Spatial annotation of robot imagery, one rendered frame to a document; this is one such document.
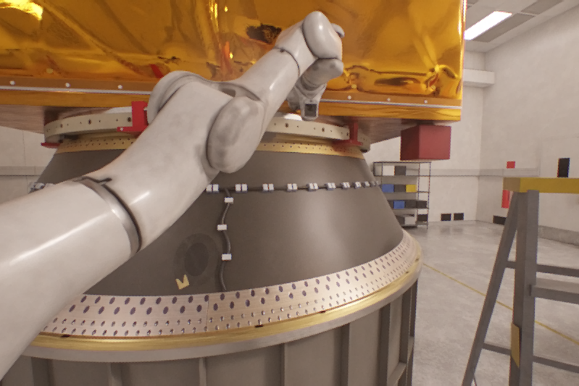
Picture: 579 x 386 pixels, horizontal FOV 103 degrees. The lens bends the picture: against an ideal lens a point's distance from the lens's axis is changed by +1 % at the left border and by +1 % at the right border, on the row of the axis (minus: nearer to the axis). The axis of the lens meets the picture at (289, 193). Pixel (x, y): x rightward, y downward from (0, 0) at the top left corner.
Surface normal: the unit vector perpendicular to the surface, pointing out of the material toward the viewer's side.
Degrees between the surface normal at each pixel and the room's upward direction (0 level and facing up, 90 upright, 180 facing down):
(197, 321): 43
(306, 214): 62
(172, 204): 104
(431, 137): 90
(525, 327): 75
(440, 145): 90
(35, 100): 90
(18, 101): 90
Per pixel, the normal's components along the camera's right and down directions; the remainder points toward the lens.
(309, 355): 0.40, 0.07
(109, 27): 0.17, 0.05
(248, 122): 0.88, 0.32
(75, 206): 0.55, -0.63
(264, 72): 0.27, -0.38
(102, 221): 0.79, -0.37
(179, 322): 0.08, -0.68
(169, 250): 0.06, -0.40
